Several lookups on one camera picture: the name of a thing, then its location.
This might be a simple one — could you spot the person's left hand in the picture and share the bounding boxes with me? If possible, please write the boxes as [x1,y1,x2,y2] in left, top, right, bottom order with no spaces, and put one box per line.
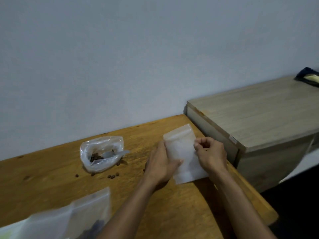
[144,140,184,187]

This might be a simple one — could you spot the person's right hand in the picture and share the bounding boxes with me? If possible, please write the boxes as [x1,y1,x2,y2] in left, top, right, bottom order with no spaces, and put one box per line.
[194,136,228,177]

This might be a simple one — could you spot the small frosted zip pouch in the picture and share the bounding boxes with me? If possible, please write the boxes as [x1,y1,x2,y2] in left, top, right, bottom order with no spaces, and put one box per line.
[163,123,209,185]

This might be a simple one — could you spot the person's left forearm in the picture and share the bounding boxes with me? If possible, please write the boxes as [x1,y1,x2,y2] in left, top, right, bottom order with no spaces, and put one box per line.
[96,175,160,239]

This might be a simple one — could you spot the person's right forearm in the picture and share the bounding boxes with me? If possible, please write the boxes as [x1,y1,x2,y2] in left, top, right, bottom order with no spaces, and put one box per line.
[208,168,277,239]

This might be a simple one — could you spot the light wooden cabinet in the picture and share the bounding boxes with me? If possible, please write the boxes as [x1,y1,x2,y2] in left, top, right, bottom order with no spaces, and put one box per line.
[186,76,319,193]

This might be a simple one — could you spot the clear plastic spoon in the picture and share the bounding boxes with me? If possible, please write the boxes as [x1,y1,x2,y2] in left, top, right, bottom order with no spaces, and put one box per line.
[102,150,131,158]

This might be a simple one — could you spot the scattered brown beans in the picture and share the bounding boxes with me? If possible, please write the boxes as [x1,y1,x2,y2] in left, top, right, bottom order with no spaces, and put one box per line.
[75,159,146,179]

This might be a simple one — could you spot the clear plastic bag of beans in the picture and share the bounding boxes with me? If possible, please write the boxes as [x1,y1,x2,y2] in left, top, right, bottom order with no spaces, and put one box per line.
[80,136,125,173]

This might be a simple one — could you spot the large frosted zip bag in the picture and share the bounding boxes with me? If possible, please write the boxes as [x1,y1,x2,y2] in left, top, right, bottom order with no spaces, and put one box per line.
[0,187,111,239]

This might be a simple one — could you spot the dark blue and yellow object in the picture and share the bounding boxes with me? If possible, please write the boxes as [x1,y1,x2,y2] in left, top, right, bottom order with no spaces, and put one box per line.
[294,67,319,87]

